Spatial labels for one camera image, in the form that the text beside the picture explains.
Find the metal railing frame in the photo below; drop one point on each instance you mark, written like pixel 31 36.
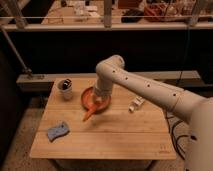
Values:
pixel 185 14

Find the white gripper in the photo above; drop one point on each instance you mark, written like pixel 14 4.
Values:
pixel 102 88

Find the wooden table board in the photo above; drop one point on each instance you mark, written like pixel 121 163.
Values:
pixel 114 134

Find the orange pepper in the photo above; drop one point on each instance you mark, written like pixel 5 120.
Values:
pixel 91 111

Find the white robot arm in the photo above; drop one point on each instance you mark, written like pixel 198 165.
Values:
pixel 193 109

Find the white plastic bottle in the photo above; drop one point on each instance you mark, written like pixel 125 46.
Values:
pixel 136 103

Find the white cup with utensils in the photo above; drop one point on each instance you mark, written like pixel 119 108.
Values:
pixel 65 89

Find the orange ceramic bowl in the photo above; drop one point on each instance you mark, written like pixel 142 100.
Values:
pixel 87 100

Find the blue sponge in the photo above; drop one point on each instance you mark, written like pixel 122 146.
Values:
pixel 57 131

